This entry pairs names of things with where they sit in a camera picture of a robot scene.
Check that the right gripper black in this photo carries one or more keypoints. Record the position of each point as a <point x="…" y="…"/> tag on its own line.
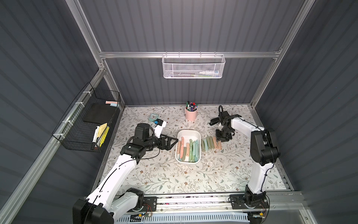
<point x="223" y="131"/>

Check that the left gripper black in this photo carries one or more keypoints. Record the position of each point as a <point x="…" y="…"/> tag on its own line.
<point x="162" y="142"/>

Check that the pink folding fruit knife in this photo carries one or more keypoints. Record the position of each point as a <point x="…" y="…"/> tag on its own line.
<point x="215" y="142"/>

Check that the olive folding fruit knife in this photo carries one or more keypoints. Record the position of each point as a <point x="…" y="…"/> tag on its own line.
<point x="210" y="142"/>

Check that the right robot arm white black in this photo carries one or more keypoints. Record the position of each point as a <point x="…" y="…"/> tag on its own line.
<point x="264" y="152"/>

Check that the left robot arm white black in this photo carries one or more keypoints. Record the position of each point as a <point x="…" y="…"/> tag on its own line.
<point x="117" y="173"/>

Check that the open pink celvinc knife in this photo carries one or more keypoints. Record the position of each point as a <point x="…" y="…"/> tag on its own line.
<point x="182" y="148"/>

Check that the white storage box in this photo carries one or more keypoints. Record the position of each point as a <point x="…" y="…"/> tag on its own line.
<point x="187" y="134"/>

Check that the green folding knife in box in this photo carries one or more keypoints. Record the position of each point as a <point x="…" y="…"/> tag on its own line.
<point x="191" y="151"/>

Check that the teal folding knife in box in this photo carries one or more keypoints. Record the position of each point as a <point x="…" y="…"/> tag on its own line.
<point x="195" y="151"/>

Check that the black stapler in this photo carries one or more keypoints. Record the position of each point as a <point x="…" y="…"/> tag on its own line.
<point x="214" y="121"/>

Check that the teal alarm clock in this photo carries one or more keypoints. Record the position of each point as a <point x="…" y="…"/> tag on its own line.
<point x="153" y="117"/>

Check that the floral table mat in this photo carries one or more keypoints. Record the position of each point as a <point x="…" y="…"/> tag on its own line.
<point x="226" y="169"/>

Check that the pink pen holder cup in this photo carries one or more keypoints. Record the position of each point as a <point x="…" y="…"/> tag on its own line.
<point x="191" y="115"/>

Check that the pens in pink cup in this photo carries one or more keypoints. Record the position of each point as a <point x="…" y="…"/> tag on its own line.
<point x="191" y="106"/>

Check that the white tube in basket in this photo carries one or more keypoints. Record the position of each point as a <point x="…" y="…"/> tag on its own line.
<point x="209" y="74"/>

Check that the yellow notepad in basket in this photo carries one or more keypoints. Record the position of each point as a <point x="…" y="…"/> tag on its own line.
<point x="99" y="136"/>

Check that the black notebook in basket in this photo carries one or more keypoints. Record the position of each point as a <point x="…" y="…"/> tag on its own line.
<point x="99" y="113"/>

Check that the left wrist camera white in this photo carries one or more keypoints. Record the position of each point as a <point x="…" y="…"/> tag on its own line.
<point x="160" y="124"/>

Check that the white wire wall basket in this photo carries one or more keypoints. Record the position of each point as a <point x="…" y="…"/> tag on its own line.
<point x="185" y="66"/>

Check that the black wire side basket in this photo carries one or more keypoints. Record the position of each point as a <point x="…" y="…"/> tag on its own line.
<point x="72" y="132"/>

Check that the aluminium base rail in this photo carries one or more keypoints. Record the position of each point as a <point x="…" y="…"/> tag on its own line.
<point x="213" y="202"/>

